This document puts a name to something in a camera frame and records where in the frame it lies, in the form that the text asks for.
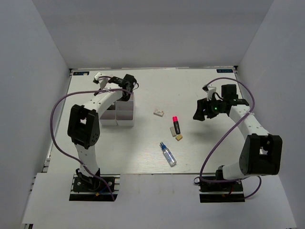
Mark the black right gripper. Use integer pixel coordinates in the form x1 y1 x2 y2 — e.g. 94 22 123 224
193 95 225 121

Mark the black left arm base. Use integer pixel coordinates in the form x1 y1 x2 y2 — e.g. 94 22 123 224
69 174 121 202

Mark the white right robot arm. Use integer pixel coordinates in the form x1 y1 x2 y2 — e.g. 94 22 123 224
193 84 283 190

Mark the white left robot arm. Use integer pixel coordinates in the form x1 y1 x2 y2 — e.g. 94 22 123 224
67 72 138 190

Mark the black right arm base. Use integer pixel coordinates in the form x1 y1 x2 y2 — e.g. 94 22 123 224
193 177 245 203

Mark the white right organizer tray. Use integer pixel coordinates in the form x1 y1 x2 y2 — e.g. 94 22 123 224
116 95 135 127

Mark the pink highlighter marker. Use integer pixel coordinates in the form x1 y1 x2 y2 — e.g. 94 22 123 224
172 116 181 135

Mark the grey eraser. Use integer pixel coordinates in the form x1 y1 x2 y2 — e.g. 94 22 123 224
170 126 176 137

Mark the tan eraser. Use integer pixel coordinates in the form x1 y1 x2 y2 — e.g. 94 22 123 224
175 135 183 141

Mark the white staples box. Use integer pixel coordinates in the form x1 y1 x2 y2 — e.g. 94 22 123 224
153 109 164 117

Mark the right blue corner label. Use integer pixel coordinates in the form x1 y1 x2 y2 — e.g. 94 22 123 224
216 69 234 73

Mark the blue corner label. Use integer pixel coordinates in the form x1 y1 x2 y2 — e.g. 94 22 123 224
216 69 234 73
73 71 90 76

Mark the left blue corner label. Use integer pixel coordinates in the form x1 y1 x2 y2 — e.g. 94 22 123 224
73 71 90 76

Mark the blue spray bottle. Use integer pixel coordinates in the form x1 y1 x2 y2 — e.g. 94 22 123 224
160 142 177 167

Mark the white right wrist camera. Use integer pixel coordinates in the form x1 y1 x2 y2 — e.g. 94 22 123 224
202 85 216 101

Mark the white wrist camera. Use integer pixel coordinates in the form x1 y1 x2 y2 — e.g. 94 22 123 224
93 72 111 90
202 85 216 101

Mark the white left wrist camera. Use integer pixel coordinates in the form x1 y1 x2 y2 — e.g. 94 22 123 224
93 72 111 90

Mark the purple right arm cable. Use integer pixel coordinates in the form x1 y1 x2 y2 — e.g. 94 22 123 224
199 77 262 200

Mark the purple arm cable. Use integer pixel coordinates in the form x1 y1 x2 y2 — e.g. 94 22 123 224
51 75 134 201
199 77 262 200

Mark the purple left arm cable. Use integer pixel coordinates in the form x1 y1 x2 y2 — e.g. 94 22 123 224
51 75 134 201

